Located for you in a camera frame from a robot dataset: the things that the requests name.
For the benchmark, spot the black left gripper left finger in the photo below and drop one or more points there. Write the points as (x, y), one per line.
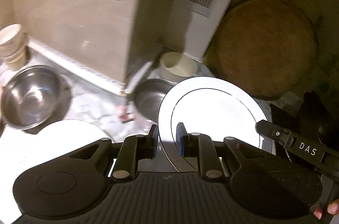
(128, 154)

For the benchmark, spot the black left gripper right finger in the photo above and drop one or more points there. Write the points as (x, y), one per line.
(210, 154)

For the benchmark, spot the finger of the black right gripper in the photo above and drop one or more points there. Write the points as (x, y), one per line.
(314, 153)

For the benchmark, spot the white plate with black rings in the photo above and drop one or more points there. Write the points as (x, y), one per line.
(210, 106)

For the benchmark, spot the large stainless steel bowl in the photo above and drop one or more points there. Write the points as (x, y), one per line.
(31, 97)

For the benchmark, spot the person's right hand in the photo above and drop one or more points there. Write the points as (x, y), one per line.
(332, 209)

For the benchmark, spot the music-note edge tape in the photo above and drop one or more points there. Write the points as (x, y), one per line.
(84, 72)

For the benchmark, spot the cream plastic cup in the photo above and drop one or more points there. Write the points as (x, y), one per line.
(176, 67)

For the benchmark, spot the white plate at left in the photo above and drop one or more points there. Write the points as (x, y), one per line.
(21, 150)

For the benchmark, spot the round wooden cutting board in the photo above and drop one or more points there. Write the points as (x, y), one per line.
(264, 47)

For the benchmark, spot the clear plastic container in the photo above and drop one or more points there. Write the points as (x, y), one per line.
(17, 61)

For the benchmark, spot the small steel pot pink handle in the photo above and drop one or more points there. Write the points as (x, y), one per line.
(147, 98)

